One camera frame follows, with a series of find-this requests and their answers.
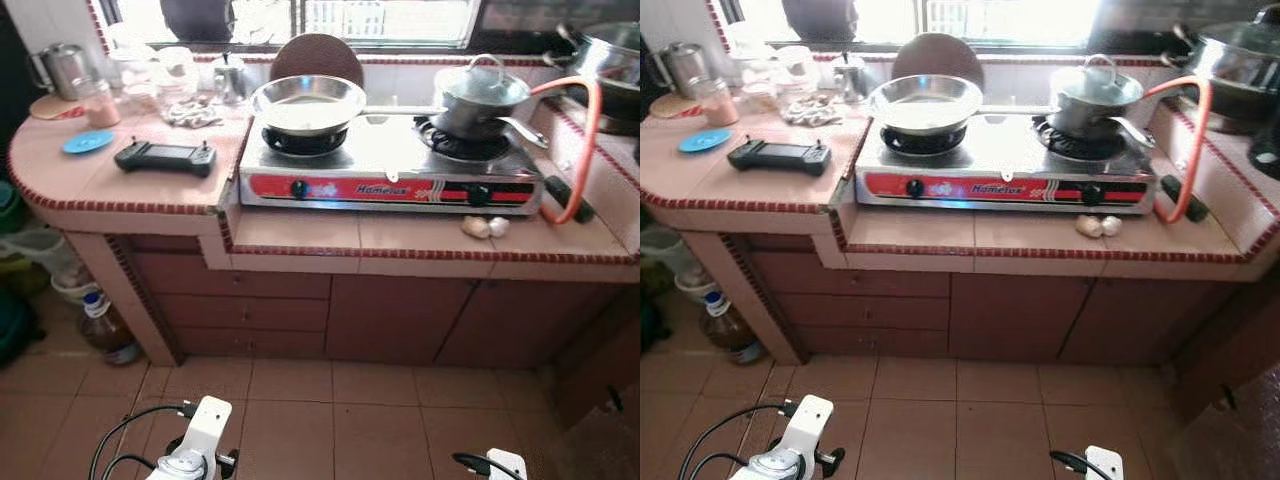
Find brown kitchen cabinet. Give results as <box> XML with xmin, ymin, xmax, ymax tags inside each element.
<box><xmin>735</xmin><ymin>235</ymin><xmax>1280</xmax><ymax>401</ymax></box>
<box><xmin>120</xmin><ymin>235</ymin><xmax>641</xmax><ymax>401</ymax></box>

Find brown liquid plastic bottle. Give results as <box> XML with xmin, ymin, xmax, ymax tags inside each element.
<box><xmin>78</xmin><ymin>290</ymin><xmax>142</xmax><ymax>367</ymax></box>
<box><xmin>700</xmin><ymin>290</ymin><xmax>764</xmax><ymax>367</ymax></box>

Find dark green barrel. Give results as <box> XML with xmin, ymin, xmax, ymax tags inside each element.
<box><xmin>640</xmin><ymin>295</ymin><xmax>672</xmax><ymax>353</ymax></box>
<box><xmin>0</xmin><ymin>288</ymin><xmax>47</xmax><ymax>367</ymax></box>

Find clear plastic bag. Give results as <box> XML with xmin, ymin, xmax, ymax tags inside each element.
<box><xmin>640</xmin><ymin>225</ymin><xmax>707</xmax><ymax>297</ymax></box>
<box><xmin>0</xmin><ymin>225</ymin><xmax>91</xmax><ymax>301</ymax></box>

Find black handheld controller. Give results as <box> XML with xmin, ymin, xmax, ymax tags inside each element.
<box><xmin>727</xmin><ymin>138</ymin><xmax>833</xmax><ymax>178</ymax></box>
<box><xmin>113</xmin><ymin>140</ymin><xmax>218</xmax><ymax>179</ymax></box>

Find green plastic bucket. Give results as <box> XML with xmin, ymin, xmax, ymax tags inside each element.
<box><xmin>0</xmin><ymin>180</ymin><xmax>29</xmax><ymax>236</ymax></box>

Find steel red gas stove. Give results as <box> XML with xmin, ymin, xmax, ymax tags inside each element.
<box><xmin>238</xmin><ymin>113</ymin><xmax>549</xmax><ymax>217</ymax></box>
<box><xmin>855</xmin><ymin>113</ymin><xmax>1161</xmax><ymax>217</ymax></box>

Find blue round lid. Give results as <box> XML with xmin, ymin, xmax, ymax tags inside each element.
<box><xmin>62</xmin><ymin>130</ymin><xmax>117</xmax><ymax>156</ymax></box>
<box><xmin>678</xmin><ymin>128</ymin><xmax>734</xmax><ymax>154</ymax></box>

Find steel wok pan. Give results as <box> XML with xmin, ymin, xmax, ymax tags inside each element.
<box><xmin>868</xmin><ymin>73</ymin><xmax>1061</xmax><ymax>137</ymax></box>
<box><xmin>250</xmin><ymin>75</ymin><xmax>447</xmax><ymax>137</ymax></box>

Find glass jar pink powder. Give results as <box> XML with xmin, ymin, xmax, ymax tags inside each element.
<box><xmin>697</xmin><ymin>77</ymin><xmax>742</xmax><ymax>128</ymax></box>
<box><xmin>78</xmin><ymin>78</ymin><xmax>122</xmax><ymax>129</ymax></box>

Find clear jar brown contents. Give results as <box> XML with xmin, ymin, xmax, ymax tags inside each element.
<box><xmin>740</xmin><ymin>60</ymin><xmax>781</xmax><ymax>113</ymax></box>
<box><xmin>118</xmin><ymin>60</ymin><xmax>161</xmax><ymax>114</ymax></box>

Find small steel teapot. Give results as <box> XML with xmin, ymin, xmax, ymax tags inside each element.
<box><xmin>212</xmin><ymin>52</ymin><xmax>250</xmax><ymax>106</ymax></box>
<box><xmin>832</xmin><ymin>52</ymin><xmax>870</xmax><ymax>104</ymax></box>

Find round woven coaster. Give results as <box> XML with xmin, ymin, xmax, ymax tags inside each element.
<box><xmin>28</xmin><ymin>93</ymin><xmax>87</xmax><ymax>122</ymax></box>
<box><xmin>648</xmin><ymin>92</ymin><xmax>703</xmax><ymax>120</ymax></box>

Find white plastic tub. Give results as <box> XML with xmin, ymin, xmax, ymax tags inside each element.
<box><xmin>775</xmin><ymin>45</ymin><xmax>819</xmax><ymax>99</ymax></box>
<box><xmin>155</xmin><ymin>46</ymin><xmax>199</xmax><ymax>101</ymax></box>

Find round brown board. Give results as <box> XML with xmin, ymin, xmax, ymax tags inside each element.
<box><xmin>890</xmin><ymin>33</ymin><xmax>986</xmax><ymax>89</ymax></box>
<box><xmin>270</xmin><ymin>33</ymin><xmax>366</xmax><ymax>89</ymax></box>

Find steel kettle jug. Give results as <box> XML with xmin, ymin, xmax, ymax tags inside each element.
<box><xmin>655</xmin><ymin>42</ymin><xmax>714</xmax><ymax>99</ymax></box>
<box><xmin>27</xmin><ymin>42</ymin><xmax>94</xmax><ymax>101</ymax></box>

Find steel pot with lid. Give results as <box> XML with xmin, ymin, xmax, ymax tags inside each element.
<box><xmin>1048</xmin><ymin>55</ymin><xmax>1159</xmax><ymax>151</ymax></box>
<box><xmin>432</xmin><ymin>55</ymin><xmax>550</xmax><ymax>151</ymax></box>

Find large steel stockpot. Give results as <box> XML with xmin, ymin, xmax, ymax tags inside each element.
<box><xmin>545</xmin><ymin>22</ymin><xmax>641</xmax><ymax>137</ymax></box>
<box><xmin>1170</xmin><ymin>5</ymin><xmax>1280</xmax><ymax>137</ymax></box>

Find window with metal grille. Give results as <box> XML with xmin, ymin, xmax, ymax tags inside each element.
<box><xmin>95</xmin><ymin>0</ymin><xmax>641</xmax><ymax>56</ymax></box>
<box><xmin>712</xmin><ymin>0</ymin><xmax>1280</xmax><ymax>53</ymax></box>

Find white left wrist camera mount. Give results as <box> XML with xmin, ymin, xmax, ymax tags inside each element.
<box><xmin>783</xmin><ymin>395</ymin><xmax>837</xmax><ymax>480</ymax></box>
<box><xmin>172</xmin><ymin>396</ymin><xmax>234</xmax><ymax>480</ymax></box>

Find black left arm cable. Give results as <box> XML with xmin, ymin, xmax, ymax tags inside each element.
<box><xmin>678</xmin><ymin>398</ymin><xmax>801</xmax><ymax>480</ymax></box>
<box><xmin>88</xmin><ymin>400</ymin><xmax>201</xmax><ymax>480</ymax></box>

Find orange gas hose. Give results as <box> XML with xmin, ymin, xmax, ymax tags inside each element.
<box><xmin>530</xmin><ymin>75</ymin><xmax>605</xmax><ymax>227</ymax></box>
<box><xmin>1143</xmin><ymin>75</ymin><xmax>1215</xmax><ymax>227</ymax></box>

